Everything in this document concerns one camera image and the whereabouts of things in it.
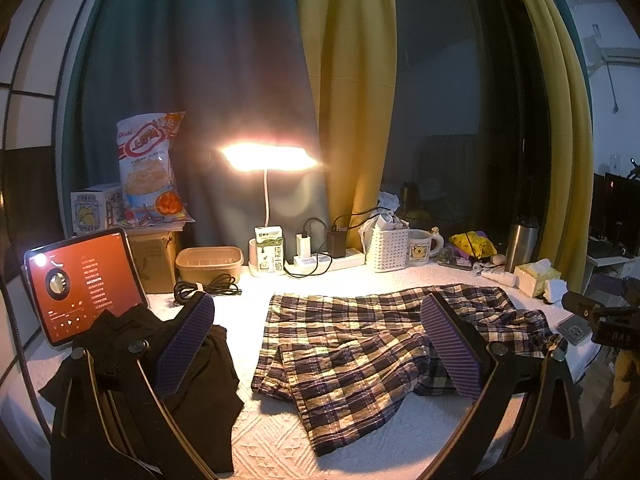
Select white perforated basket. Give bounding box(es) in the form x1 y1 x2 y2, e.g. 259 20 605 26
358 211 409 272

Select yellow curtain right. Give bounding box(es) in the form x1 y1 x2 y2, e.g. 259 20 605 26
523 0 593 292

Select black folded garment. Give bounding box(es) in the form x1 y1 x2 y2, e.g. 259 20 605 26
40 306 243 479

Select plaid checkered pants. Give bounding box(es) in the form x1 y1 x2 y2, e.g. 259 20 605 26
250 284 567 455

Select yellow cartoon pouch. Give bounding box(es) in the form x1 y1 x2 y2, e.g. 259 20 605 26
449 231 497 259

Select white desk lamp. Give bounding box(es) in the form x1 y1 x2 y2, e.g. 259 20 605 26
215 139 328 257

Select black power adapter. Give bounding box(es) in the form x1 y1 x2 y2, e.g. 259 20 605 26
326 229 347 259

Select smartphone in clear case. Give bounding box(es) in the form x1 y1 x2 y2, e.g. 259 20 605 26
556 314 592 347

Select brown cardboard box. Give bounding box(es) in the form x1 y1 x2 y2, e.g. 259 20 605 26
126 229 179 294

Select green white milk carton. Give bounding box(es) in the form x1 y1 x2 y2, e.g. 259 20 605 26
255 226 284 274

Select yellow curtain left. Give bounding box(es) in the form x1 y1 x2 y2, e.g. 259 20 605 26
296 0 397 218

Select white power strip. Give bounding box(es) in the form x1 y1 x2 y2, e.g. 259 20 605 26
285 248 366 276

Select stainless steel tumbler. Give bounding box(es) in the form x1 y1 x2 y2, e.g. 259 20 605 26
504 218 539 273

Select coiled black cable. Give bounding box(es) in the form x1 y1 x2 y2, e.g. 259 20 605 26
172 273 243 306

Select white bear mug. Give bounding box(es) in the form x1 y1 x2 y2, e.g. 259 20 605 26
408 226 445 266

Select white folded cloth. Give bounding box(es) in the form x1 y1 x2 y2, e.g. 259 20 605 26
542 278 567 304

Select yellow curtain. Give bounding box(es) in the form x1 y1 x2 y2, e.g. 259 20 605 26
296 0 397 218
523 0 593 292

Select tan plastic food container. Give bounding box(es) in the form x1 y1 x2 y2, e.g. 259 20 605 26
175 246 244 285

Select white rolled tube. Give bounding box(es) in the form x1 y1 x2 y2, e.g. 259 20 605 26
472 262 518 288

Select teal curtain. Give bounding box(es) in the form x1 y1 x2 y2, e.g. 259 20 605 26
58 0 329 247

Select small illustrated white box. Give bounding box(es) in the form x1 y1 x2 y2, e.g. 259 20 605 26
70 183 124 235

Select tablet with red screen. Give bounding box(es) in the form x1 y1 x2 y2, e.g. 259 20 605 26
23 228 148 348

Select yellow tissue box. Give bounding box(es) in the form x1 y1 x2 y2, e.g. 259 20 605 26
514 258 561 298

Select snack chips bag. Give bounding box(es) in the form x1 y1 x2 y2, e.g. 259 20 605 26
116 112 193 226

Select white charger plug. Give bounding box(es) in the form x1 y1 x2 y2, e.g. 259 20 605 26
295 231 311 258

